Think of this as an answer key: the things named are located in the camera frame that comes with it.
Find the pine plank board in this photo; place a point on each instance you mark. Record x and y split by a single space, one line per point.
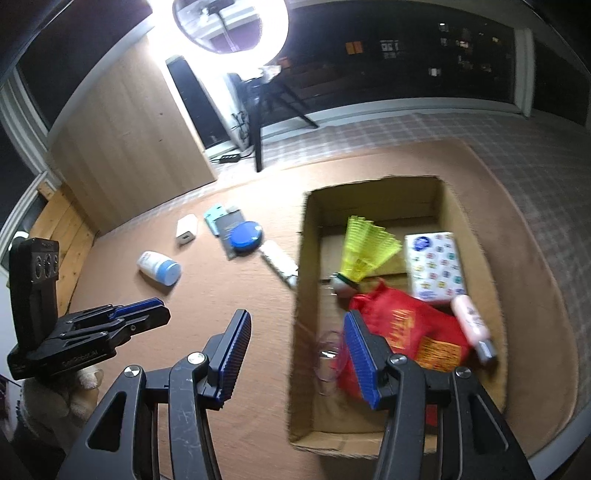
62 240

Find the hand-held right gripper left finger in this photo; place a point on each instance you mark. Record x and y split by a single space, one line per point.
235 350

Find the blue round tin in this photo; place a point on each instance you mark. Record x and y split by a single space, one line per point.
247 237

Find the yellow shuttlecock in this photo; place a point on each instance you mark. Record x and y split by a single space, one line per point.
364 249

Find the person's left hand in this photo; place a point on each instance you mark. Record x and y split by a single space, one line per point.
51 406

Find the black power strip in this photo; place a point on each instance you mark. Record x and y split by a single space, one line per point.
227 158

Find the white window frame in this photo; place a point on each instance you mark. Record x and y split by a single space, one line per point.
524 60

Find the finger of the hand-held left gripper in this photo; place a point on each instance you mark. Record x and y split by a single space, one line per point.
138 323
134 308

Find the brown cardboard box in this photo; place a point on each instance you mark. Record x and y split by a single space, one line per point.
304 369

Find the white dotted lighter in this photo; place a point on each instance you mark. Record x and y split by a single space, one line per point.
277 263

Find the white charger plug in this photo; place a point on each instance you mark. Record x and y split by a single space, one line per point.
187 230

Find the large light wood panel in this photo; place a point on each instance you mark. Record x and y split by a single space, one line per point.
129 134

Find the white patterned tissue pack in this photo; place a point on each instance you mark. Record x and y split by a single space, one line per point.
436 267

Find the teal card packet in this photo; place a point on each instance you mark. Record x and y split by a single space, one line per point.
214 220

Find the dark packaging card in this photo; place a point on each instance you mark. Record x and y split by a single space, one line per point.
228 226

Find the white bottle with blue cap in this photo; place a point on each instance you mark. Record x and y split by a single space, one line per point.
157 267

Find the red snack bag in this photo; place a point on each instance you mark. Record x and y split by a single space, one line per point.
415 332

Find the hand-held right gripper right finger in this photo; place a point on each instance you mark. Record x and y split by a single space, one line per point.
362 355

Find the black gooseneck phone holder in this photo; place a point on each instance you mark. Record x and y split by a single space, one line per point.
221 18

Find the black tripod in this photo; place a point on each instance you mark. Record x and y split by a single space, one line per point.
258 115

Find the pink small bottle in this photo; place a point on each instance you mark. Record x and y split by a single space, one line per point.
471 323

